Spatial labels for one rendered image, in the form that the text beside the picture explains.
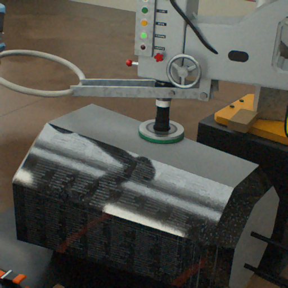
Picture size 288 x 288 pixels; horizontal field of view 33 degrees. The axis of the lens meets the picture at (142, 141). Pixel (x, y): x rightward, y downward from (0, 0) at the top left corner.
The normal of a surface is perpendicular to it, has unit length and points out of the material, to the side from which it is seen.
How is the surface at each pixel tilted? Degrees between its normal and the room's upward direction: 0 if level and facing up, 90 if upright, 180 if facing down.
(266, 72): 90
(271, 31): 90
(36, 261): 0
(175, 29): 90
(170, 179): 45
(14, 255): 0
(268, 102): 90
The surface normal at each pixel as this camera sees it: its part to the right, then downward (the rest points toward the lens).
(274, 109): -0.13, 0.44
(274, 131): 0.05, -0.90
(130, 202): -0.36, -0.39
